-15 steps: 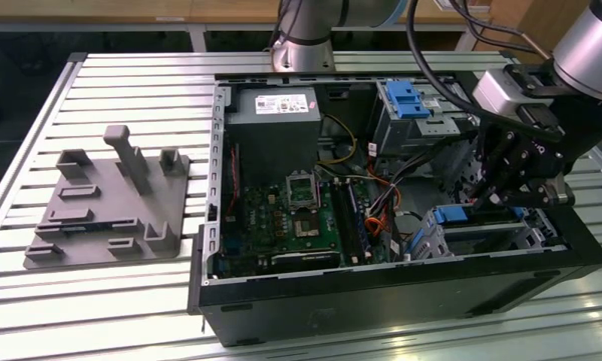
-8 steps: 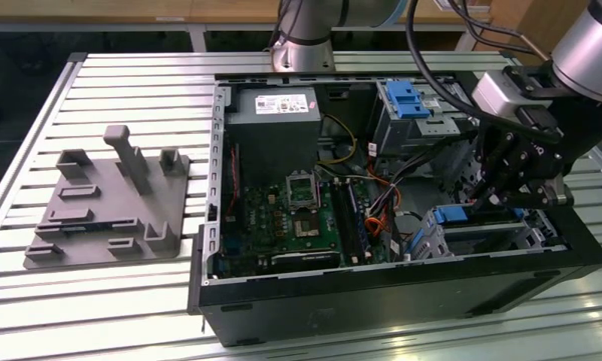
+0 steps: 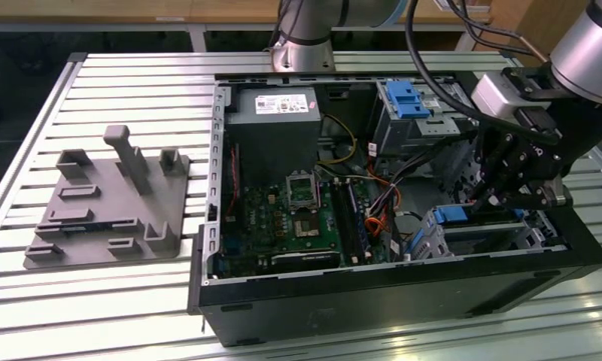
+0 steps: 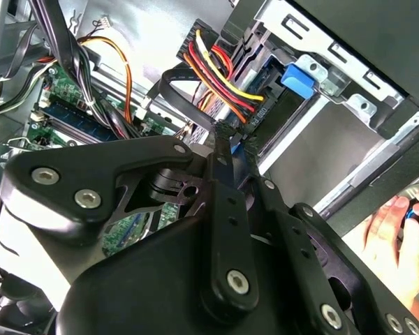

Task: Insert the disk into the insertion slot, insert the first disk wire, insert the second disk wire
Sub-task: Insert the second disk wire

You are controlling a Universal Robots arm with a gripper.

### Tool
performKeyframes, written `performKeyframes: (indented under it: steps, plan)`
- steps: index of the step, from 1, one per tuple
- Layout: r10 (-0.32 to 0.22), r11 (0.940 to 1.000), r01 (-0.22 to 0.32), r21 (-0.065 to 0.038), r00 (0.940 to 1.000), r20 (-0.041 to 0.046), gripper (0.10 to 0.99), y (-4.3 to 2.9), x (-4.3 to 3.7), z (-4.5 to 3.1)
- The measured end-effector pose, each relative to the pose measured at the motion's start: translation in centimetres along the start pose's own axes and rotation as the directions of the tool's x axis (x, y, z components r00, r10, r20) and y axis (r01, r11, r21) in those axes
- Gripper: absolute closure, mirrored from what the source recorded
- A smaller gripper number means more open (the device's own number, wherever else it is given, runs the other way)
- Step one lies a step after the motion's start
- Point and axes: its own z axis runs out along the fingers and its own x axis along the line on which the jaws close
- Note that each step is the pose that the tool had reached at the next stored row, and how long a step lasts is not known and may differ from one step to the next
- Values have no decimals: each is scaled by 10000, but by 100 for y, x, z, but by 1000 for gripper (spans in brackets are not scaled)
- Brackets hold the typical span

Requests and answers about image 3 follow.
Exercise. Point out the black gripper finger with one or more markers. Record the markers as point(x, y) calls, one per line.
point(497, 161)
point(517, 173)

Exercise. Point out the hard disk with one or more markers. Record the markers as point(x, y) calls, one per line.
point(451, 216)

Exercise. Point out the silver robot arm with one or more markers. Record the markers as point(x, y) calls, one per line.
point(303, 45)

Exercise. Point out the metal disk bay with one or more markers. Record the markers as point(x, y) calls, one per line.
point(434, 244)

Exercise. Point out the black RAM slot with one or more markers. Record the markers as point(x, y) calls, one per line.
point(342, 225)

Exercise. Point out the metal optical drive cage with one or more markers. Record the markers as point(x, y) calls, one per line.
point(431, 128)

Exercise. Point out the blue drive latch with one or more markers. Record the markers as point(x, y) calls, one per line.
point(406, 99)

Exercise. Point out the wooden cabinet panel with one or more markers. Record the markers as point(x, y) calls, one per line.
point(531, 19)

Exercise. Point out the CPU socket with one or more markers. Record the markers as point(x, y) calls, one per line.
point(308, 225)

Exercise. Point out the clear plastic box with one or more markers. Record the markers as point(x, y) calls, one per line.
point(482, 4)

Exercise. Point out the black power supply unit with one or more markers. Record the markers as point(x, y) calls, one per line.
point(271, 146)

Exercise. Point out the black graphics card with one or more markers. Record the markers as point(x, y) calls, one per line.
point(306, 258)

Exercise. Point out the green motherboard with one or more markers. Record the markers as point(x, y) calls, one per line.
point(260, 225)

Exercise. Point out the black open PC case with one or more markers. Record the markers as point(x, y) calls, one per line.
point(331, 312)

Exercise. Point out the grey parts rack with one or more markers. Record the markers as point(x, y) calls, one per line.
point(105, 195)

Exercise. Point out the wooden bench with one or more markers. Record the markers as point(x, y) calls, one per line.
point(129, 9)

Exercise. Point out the green part in rack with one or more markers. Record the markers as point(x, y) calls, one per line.
point(85, 228)

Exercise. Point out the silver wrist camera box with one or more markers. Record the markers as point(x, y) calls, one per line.
point(502, 94)

